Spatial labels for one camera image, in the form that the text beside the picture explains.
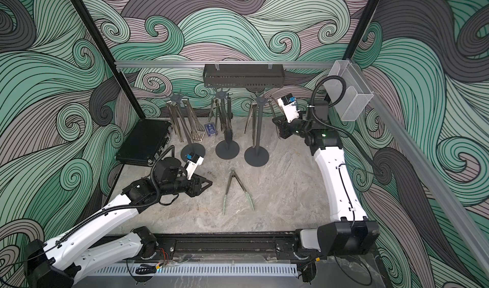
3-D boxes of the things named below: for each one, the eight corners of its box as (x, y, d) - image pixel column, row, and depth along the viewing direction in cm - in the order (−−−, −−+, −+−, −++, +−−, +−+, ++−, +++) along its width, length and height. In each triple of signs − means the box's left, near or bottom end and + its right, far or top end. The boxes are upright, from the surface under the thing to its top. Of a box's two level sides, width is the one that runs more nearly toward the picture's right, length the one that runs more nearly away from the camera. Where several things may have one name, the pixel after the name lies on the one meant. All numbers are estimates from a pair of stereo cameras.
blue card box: (208, 137, 114) (207, 134, 111) (204, 127, 119) (204, 124, 117) (217, 134, 115) (217, 131, 113) (213, 124, 121) (213, 121, 118)
